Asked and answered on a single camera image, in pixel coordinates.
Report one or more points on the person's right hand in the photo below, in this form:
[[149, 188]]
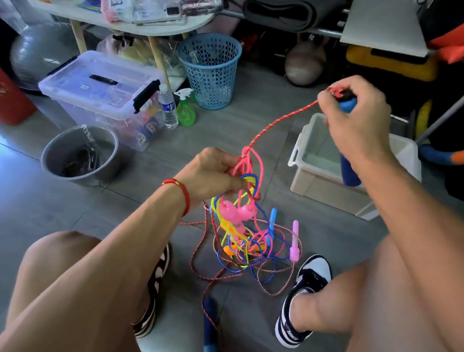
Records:
[[363, 127]]

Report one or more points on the person's left hand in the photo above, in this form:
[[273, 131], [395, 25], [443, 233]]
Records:
[[207, 176]]

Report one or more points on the white plastic bin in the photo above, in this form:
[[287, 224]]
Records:
[[312, 190]]

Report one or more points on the person's right forearm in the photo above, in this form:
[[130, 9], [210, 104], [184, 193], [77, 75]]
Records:
[[446, 242]]

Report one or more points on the person's left forearm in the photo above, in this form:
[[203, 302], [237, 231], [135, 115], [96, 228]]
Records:
[[72, 310]]

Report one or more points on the person's right leg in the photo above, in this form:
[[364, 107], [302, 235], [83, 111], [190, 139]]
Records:
[[361, 305]]

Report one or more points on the person's leg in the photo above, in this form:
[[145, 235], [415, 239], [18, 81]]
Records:
[[361, 305], [47, 264]]

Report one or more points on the person's left leg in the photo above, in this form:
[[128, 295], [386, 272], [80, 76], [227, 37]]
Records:
[[47, 264]]

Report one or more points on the green spray bottle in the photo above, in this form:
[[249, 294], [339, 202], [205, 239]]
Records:
[[186, 114]]

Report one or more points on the yellow black case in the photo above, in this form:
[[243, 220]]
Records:
[[392, 64]]

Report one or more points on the small plastic water bottle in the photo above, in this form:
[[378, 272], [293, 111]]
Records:
[[169, 112]]

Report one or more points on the brown ball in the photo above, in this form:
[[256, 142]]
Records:
[[305, 64]]

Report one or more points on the grey flat board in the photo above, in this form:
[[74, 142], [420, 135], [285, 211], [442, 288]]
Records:
[[382, 27]]

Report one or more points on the multicoloured hula hoop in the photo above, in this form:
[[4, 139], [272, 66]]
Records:
[[463, 155]]

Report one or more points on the blue mesh plastic basket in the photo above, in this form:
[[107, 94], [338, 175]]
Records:
[[212, 72]]

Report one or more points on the grey folded mat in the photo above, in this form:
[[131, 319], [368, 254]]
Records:
[[293, 10]]

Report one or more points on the black white right shoe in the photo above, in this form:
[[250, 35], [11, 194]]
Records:
[[313, 274]]

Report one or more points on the black white shoe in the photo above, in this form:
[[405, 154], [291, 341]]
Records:
[[151, 310], [313, 274]]

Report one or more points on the black white left shoe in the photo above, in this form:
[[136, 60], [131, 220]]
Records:
[[151, 310]]

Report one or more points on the clear bin with black latches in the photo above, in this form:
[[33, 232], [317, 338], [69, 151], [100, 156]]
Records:
[[82, 84]]

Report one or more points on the grey metal basin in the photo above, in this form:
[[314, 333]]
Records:
[[51, 158]]

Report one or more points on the pink white packet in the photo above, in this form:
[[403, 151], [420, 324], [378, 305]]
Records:
[[118, 8]]

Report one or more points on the white round table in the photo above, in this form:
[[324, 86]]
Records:
[[83, 16]]

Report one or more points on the grey exercise ball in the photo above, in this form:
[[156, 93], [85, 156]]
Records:
[[42, 55]]

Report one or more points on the white plastic bag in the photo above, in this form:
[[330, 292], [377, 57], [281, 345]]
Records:
[[7, 14]]

